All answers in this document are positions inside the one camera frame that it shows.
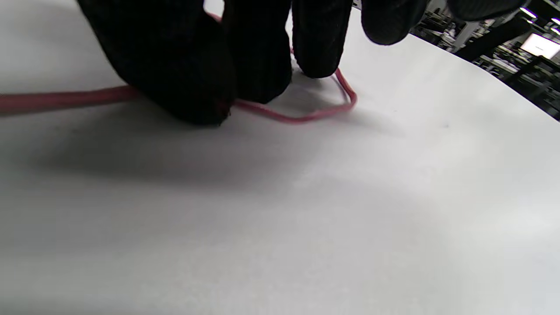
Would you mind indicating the person's right hand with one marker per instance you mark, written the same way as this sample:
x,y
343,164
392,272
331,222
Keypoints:
x,y
175,57

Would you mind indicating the pink bow ribbon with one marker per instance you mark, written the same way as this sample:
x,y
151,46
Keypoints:
x,y
65,98

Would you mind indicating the black stand pole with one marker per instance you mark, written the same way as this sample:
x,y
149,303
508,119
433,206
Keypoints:
x,y
494,39

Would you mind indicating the row of ceiling light panels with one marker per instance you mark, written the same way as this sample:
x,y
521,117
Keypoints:
x,y
542,45

